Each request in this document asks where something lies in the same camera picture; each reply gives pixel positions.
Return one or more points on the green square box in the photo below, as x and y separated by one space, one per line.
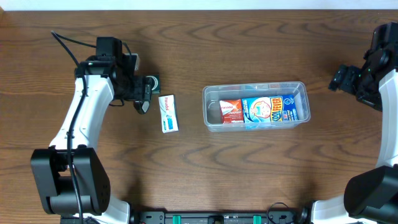
156 89

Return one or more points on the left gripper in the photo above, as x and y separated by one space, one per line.
147 92

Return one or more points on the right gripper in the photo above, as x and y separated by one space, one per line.
343 79

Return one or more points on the red Panadol ActiFast box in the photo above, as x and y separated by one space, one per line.
231 111

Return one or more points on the dark bottle white cap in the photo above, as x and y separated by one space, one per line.
141 106

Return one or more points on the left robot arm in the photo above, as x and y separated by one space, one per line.
70 178

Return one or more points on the black mounting rail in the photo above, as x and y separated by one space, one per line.
276 213

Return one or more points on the blue Kool Fever box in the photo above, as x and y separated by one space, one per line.
269 109

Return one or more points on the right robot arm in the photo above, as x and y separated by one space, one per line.
370 197

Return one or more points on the clear plastic container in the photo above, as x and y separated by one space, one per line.
213 94

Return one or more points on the white Panadol box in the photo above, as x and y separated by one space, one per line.
168 114

